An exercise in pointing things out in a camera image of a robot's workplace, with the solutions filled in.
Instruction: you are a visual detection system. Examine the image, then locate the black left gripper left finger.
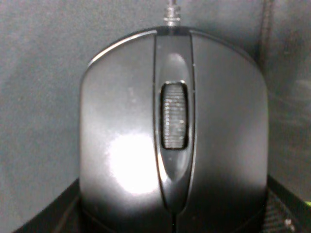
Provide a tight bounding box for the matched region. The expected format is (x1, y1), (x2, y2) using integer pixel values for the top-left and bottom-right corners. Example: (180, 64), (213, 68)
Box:
(14, 179), (80, 233)

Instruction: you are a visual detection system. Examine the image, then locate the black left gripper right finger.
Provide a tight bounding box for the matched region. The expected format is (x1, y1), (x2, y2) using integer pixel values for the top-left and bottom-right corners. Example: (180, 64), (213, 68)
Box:
(263, 176), (311, 233)

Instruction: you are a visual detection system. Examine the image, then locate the black computer mouse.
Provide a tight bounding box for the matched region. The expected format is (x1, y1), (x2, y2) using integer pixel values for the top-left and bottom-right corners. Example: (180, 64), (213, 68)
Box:
(79, 26), (268, 233)

